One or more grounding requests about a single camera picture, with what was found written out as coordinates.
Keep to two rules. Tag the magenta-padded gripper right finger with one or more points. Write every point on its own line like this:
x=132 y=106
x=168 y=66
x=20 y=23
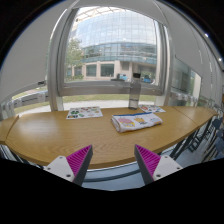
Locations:
x=166 y=166

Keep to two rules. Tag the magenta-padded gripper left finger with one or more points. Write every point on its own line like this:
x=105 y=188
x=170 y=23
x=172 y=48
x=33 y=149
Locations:
x=60 y=168

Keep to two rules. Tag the white printed towel blue edge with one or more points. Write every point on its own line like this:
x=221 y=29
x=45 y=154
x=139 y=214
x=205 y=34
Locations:
x=136 y=122

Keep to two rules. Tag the sticker sheet with round stickers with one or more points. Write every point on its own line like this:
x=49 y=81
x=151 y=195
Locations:
x=151 y=108

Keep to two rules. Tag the sticker sheet with green stickers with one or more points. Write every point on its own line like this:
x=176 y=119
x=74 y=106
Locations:
x=84 y=112

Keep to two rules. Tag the group of dark chairs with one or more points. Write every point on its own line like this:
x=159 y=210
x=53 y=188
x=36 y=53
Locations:
x=216 y=125

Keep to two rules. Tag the clear bottle with black cap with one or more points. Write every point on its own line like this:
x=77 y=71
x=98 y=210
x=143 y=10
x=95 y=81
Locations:
x=134 y=95

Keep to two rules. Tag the green tree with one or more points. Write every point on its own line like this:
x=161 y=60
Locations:
x=73 y=55

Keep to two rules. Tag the glass office building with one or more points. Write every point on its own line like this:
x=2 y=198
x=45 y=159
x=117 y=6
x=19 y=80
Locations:
x=116 y=33

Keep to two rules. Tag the grey window frame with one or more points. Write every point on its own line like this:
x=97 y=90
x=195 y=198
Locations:
x=100 y=88

